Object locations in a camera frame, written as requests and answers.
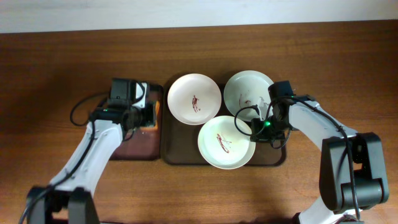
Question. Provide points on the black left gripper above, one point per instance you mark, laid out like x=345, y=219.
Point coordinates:
x=150, y=116

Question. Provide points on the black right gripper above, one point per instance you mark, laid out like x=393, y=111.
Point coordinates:
x=257, y=134

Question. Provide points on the white plate front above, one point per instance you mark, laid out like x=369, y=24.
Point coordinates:
x=222, y=144

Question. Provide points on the orange green scrub sponge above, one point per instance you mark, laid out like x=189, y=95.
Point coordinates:
x=157, y=109

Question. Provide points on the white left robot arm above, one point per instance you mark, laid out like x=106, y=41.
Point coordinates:
x=73, y=187

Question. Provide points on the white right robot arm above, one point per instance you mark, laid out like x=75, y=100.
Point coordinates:
x=352, y=169

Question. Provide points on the small brown tray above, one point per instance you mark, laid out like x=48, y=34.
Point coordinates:
x=145, y=142

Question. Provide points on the large dark brown tray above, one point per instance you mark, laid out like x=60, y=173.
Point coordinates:
x=179, y=145

